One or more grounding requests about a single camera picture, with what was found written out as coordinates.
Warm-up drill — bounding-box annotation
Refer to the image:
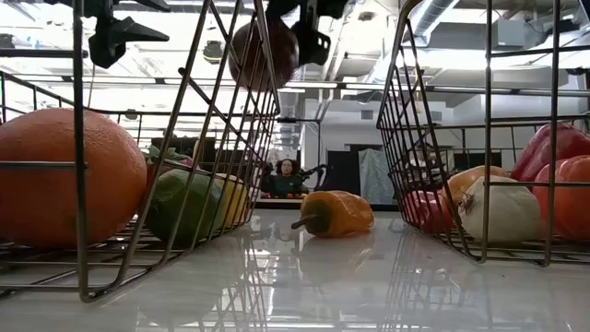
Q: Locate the grey hanging sheet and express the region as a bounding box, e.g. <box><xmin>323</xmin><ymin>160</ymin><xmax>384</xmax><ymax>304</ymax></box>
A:
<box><xmin>359</xmin><ymin>148</ymin><xmax>392</xmax><ymax>205</ymax></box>

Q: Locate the red bell pepper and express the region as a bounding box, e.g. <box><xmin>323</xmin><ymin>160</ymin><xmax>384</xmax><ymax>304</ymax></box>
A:
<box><xmin>510</xmin><ymin>122</ymin><xmax>590</xmax><ymax>183</ymax></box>

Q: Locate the metal wire basket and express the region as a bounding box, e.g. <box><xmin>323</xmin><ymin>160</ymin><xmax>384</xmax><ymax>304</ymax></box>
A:
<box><xmin>0</xmin><ymin>0</ymin><xmax>281</xmax><ymax>304</ymax></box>
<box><xmin>375</xmin><ymin>0</ymin><xmax>590</xmax><ymax>268</ymax></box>

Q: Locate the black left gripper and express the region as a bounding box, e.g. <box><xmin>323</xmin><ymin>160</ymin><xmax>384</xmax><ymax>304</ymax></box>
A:
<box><xmin>82</xmin><ymin>0</ymin><xmax>171</xmax><ymax>69</ymax></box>

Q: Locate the orange bell pepper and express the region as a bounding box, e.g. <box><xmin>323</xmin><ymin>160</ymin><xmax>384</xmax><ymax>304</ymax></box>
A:
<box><xmin>443</xmin><ymin>164</ymin><xmax>512</xmax><ymax>211</ymax></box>

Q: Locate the round orange fruit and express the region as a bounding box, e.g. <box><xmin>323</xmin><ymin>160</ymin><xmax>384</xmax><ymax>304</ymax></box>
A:
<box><xmin>0</xmin><ymin>107</ymin><xmax>148</xmax><ymax>250</ymax></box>

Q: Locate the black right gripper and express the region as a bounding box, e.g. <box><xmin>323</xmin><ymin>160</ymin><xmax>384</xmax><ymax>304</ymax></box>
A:
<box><xmin>265</xmin><ymin>0</ymin><xmax>350</xmax><ymax>66</ymax></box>

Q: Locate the red tomato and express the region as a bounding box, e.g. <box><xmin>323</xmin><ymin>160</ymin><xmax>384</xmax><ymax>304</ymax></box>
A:
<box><xmin>531</xmin><ymin>154</ymin><xmax>590</xmax><ymax>242</ymax></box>

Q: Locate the dark green lime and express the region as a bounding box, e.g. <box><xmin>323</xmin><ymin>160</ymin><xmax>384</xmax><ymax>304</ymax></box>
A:
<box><xmin>145</xmin><ymin>169</ymin><xmax>226</xmax><ymax>248</ymax></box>

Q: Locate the dark ceiling dome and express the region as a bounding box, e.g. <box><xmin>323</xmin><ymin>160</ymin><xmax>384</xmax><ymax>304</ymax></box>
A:
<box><xmin>202</xmin><ymin>40</ymin><xmax>225</xmax><ymax>65</ymax></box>

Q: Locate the person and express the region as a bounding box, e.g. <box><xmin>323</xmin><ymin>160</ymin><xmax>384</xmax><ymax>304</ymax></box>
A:
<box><xmin>405</xmin><ymin>143</ymin><xmax>443</xmax><ymax>185</ymax></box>
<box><xmin>260</xmin><ymin>158</ymin><xmax>311</xmax><ymax>198</ymax></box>

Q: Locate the orange-yellow pepper with stem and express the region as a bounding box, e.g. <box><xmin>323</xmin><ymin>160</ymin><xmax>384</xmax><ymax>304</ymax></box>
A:
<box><xmin>290</xmin><ymin>190</ymin><xmax>375</xmax><ymax>239</ymax></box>

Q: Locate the white garlic bulb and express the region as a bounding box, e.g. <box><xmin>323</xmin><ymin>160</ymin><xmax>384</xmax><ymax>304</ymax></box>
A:
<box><xmin>457</xmin><ymin>174</ymin><xmax>546</xmax><ymax>244</ymax></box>

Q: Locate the silver ventilation duct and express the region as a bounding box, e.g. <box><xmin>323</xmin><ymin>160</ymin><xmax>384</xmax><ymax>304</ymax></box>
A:
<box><xmin>366</xmin><ymin>0</ymin><xmax>462</xmax><ymax>87</ymax></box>

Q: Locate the yellow lemon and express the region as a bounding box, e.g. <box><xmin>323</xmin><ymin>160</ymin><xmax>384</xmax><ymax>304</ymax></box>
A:
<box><xmin>214</xmin><ymin>172</ymin><xmax>251</xmax><ymax>230</ymax></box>

